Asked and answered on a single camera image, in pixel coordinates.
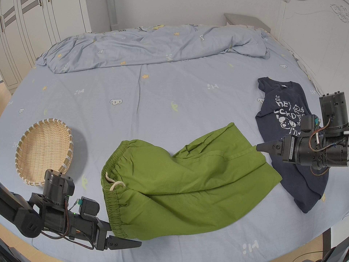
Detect bed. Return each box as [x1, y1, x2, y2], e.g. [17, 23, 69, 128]
[0, 0, 349, 262]

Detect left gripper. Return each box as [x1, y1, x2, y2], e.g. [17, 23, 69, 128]
[67, 212, 142, 251]

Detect grey bedside table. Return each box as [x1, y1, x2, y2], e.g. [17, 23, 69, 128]
[224, 13, 272, 33]

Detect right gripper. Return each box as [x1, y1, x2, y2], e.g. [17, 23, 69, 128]
[256, 134, 325, 166]

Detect green shorts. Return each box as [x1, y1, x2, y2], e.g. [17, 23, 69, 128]
[100, 122, 282, 241]

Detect round woven basket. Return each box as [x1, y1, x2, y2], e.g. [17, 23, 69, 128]
[15, 118, 74, 187]

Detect white wardrobe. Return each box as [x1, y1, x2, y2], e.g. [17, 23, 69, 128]
[0, 0, 92, 95]

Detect dark blue printed T-shirt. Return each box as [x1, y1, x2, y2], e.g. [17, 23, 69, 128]
[255, 77, 330, 214]

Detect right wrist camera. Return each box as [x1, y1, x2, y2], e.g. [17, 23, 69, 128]
[299, 115, 320, 137]

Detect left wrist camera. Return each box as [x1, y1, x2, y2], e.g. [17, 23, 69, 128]
[77, 197, 100, 221]

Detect pale blue quilt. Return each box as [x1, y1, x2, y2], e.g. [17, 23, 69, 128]
[35, 23, 271, 74]

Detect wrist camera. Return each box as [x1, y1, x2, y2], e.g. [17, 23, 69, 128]
[77, 197, 100, 221]
[299, 115, 320, 137]

